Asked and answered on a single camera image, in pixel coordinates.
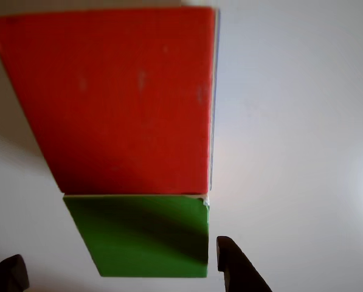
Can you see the wooden cube red blue faces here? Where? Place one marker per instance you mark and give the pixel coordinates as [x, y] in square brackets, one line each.
[114, 100]

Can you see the wooden cube with green face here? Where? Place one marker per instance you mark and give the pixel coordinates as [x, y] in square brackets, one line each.
[144, 237]

